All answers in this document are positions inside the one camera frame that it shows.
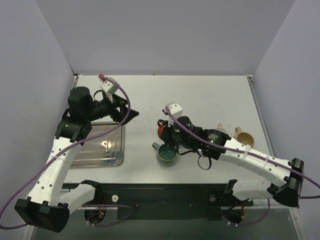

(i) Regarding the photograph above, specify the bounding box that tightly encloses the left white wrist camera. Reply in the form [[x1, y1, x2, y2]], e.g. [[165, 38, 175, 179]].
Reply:
[[98, 73, 119, 95]]

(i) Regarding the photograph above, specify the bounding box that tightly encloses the purple cable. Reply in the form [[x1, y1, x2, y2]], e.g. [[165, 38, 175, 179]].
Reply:
[[0, 74, 136, 230], [163, 106, 320, 228]]

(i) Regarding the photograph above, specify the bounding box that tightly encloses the metal tray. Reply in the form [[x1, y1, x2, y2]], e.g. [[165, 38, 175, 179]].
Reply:
[[71, 126, 126, 169]]

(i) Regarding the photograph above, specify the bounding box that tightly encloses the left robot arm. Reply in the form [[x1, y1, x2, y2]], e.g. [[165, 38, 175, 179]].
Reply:
[[14, 86, 139, 233]]

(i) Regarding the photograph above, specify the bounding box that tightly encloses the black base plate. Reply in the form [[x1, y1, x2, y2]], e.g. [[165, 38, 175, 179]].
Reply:
[[72, 183, 254, 221]]

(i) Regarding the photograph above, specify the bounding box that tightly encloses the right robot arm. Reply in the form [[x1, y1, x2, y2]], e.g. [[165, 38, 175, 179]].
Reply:
[[157, 116, 304, 208]]

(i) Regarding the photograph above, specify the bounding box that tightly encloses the beige mug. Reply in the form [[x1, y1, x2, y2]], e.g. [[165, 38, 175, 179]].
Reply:
[[234, 127, 255, 147]]

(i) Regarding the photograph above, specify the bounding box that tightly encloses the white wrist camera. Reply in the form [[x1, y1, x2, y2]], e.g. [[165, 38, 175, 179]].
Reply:
[[98, 73, 119, 95], [162, 102, 183, 119]]

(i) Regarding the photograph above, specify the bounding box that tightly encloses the red mug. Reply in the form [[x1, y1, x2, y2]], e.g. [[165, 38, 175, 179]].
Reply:
[[157, 126, 169, 142]]

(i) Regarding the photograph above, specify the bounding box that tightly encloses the green mug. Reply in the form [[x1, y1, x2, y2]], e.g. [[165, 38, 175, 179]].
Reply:
[[152, 142, 178, 168]]

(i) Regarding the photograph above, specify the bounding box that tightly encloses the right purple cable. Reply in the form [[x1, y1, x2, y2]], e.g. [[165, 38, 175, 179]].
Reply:
[[163, 106, 320, 228]]

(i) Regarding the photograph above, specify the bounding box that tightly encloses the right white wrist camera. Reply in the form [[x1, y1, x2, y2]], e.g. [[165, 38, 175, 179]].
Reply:
[[162, 102, 183, 119]]

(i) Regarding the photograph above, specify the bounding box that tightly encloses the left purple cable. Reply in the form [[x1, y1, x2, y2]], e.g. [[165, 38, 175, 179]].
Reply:
[[0, 74, 136, 230]]

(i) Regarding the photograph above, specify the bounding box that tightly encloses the pink mug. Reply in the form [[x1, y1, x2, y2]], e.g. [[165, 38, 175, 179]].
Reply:
[[215, 123, 230, 136]]

